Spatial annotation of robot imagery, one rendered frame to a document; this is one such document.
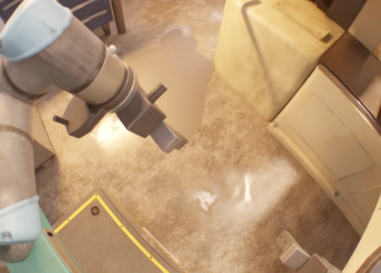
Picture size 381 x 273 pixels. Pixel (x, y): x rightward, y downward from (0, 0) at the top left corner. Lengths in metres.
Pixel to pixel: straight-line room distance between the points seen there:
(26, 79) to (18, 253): 0.35
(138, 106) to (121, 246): 0.63
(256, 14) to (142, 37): 1.04
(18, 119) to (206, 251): 1.04
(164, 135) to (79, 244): 0.67
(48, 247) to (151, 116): 0.34
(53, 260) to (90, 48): 0.39
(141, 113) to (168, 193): 0.88
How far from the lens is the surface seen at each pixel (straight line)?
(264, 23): 1.06
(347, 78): 1.02
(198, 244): 1.11
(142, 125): 0.28
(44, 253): 0.48
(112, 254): 0.83
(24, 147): 0.23
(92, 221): 0.85
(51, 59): 0.21
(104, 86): 0.24
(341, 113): 1.06
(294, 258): 0.32
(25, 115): 0.25
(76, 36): 0.22
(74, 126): 0.29
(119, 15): 1.78
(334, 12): 1.53
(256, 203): 1.19
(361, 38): 1.53
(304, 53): 1.00
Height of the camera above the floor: 1.10
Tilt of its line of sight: 64 degrees down
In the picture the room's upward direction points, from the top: 9 degrees clockwise
